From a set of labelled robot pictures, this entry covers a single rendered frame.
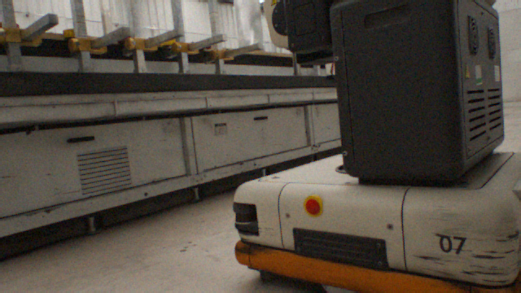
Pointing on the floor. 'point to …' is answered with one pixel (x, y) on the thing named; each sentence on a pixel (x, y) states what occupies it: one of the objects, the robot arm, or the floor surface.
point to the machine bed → (146, 150)
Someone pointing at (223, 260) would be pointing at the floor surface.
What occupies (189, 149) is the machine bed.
